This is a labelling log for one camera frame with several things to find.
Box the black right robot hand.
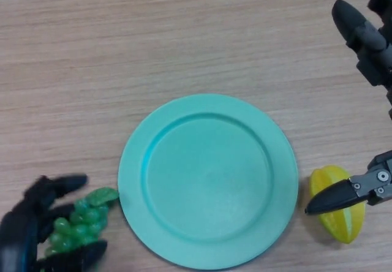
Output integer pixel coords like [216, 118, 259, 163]
[304, 0, 392, 216]

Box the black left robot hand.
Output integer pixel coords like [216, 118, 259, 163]
[0, 174, 108, 272]

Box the green grape bunch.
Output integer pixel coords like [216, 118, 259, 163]
[43, 187, 120, 259]

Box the green round plate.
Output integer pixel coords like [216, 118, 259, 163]
[118, 93, 299, 271]

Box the yellow starfruit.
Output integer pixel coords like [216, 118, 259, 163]
[309, 165, 366, 245]

